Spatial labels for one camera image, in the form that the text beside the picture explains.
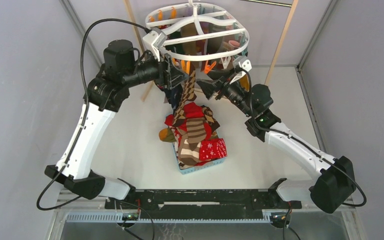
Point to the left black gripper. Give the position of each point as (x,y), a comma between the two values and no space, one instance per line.
(169,75)

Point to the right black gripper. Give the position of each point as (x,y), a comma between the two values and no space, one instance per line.
(210,87)

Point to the orange clothes clip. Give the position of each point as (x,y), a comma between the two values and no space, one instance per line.
(186,66)

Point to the navy santa sock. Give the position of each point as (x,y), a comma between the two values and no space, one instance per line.
(173,96)

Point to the brown argyle sock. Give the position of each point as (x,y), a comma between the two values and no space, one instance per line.
(188,94)

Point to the white round clip hanger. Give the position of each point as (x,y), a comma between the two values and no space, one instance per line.
(195,23)

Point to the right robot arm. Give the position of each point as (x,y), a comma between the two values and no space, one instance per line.
(332,179)

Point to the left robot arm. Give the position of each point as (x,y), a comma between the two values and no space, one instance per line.
(102,100)

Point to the red sock in basket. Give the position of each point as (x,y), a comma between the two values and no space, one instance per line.
(190,111)

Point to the orange sock toe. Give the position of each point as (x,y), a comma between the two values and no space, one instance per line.
(167,135)

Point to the red snowflake sock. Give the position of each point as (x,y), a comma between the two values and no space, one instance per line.
(212,149)

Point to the brown striped sock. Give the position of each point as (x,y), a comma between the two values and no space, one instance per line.
(190,141)

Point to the light blue plastic basket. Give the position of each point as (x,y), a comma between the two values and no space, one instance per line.
(186,170)

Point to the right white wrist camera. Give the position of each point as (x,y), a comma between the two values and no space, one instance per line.
(241,66)

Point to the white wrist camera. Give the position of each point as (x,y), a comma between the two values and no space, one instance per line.
(153,41)
(241,66)

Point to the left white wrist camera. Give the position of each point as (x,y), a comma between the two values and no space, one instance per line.
(153,41)

